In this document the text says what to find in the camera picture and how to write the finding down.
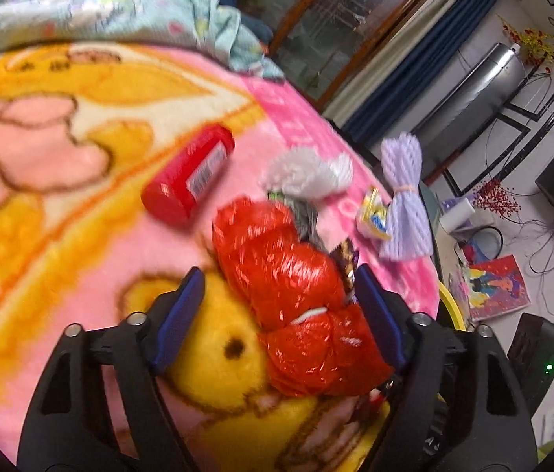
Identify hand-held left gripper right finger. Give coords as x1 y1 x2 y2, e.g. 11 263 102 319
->
354 263 539 472

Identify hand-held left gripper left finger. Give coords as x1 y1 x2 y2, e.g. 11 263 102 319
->
16 266 207 472

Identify yellow rimmed trash bin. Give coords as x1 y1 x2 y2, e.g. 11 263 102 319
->
438 280 469 332

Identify red plastic bag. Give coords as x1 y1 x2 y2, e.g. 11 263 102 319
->
212 197 398 398

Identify dark brown candy wrapper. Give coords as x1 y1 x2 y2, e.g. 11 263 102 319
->
331 238 361 301

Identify colourful sticker sheet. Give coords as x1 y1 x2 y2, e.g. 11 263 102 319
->
449 263 471 323

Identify yellow snack wrapper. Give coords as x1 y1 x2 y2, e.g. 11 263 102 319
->
354 187 393 242

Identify purple foam net sleeve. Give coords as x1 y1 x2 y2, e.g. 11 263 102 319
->
379 132 436 261

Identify long television cabinet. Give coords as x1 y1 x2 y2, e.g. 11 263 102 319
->
421 182 554 458

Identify grey green foil wrapper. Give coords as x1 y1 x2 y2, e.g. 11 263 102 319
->
267 189 327 251

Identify colourful cartoon picture book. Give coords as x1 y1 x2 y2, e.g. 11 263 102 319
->
466 254 530 323

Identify white paper roll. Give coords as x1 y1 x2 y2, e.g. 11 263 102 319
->
440 197 477 234

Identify red cylindrical snack packet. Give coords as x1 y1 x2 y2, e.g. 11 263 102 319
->
140 125 236 229

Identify pink cartoon printed blanket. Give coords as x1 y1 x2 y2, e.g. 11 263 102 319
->
0 42 441 472

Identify white crumpled plastic bag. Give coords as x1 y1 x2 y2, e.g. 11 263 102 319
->
260 148 355 201

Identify black box with green light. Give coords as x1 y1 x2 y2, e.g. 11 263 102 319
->
507 312 554 416

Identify red berry branch decoration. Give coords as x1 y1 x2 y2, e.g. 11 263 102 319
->
471 179 523 217

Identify silver column air conditioner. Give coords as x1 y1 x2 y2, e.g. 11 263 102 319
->
414 42 526 168

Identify blue curtain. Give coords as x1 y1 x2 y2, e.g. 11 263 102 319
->
343 0 508 143

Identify wooden framed glass door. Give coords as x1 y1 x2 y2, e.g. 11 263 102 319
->
235 0 449 109

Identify light blue printed quilt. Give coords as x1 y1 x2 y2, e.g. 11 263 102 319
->
0 0 285 79

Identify yellow artificial flowers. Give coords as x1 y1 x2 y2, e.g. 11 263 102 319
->
498 15 554 67

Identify black cable loop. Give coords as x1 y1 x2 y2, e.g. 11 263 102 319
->
458 225 504 266

